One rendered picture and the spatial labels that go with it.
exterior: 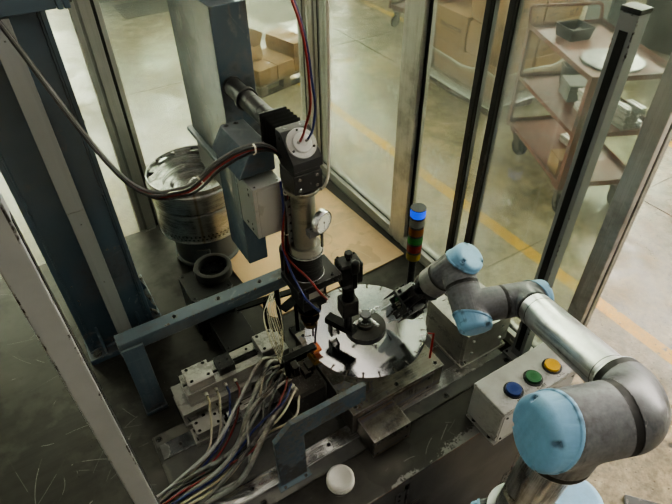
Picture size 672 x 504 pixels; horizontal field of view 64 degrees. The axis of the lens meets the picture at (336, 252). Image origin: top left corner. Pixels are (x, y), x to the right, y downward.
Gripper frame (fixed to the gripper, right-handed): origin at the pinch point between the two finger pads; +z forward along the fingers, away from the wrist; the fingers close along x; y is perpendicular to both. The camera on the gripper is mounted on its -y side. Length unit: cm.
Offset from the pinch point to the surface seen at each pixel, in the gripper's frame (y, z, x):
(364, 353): 11.6, 3.9, 5.4
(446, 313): -19.2, 1.1, 7.0
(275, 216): 34.4, -24.4, -26.4
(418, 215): -17.3, -12.0, -19.8
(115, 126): 25, 44, -105
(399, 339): 1.7, 0.6, 6.8
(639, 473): -99, 36, 97
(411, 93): -36, -20, -55
